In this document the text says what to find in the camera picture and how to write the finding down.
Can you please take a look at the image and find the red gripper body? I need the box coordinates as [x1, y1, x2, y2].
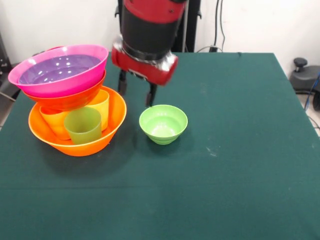
[111, 46, 179, 86]

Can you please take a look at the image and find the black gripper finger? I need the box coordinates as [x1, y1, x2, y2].
[145, 82, 158, 107]
[118, 69, 128, 96]

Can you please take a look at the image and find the small green bowl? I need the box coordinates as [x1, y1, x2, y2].
[138, 104, 189, 145]

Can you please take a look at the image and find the yellow cup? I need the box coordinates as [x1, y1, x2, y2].
[86, 89, 110, 131]

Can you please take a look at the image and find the wide red bowl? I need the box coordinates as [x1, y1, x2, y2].
[22, 69, 107, 112]

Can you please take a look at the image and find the large pink bowl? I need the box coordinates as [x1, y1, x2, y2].
[7, 44, 109, 99]

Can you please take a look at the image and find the green cup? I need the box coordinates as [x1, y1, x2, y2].
[63, 106, 103, 145]

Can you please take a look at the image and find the wide purple bowl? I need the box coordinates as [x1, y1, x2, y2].
[18, 54, 102, 85]

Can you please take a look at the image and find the orange cup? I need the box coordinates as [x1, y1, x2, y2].
[39, 106, 71, 141]

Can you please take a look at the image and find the large orange bowl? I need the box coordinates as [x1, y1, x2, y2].
[28, 86, 128, 157]

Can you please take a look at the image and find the dark green table cloth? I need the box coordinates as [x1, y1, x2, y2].
[0, 51, 320, 240]

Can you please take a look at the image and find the black chair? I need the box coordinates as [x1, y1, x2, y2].
[0, 32, 33, 101]

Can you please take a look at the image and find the black floor device with knob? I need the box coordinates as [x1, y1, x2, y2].
[289, 57, 320, 95]

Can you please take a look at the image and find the black hanging cable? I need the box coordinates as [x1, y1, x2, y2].
[199, 0, 226, 53]

